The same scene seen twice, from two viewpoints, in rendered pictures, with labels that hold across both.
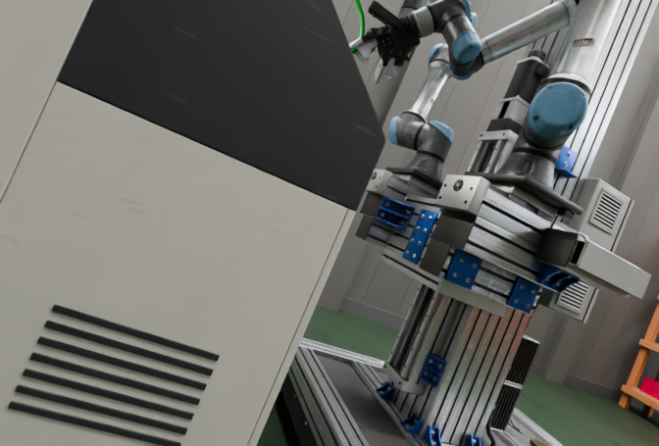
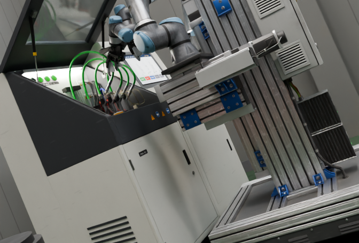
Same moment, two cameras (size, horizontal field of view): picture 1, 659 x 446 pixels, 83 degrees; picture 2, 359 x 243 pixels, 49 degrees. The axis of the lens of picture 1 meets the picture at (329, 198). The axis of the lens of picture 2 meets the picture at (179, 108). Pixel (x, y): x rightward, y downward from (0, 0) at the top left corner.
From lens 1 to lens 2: 176 cm
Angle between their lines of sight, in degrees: 41
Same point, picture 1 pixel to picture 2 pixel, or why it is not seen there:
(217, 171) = (84, 167)
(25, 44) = (38, 174)
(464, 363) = (268, 144)
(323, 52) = (75, 112)
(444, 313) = (243, 127)
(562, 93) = (136, 38)
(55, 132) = (55, 188)
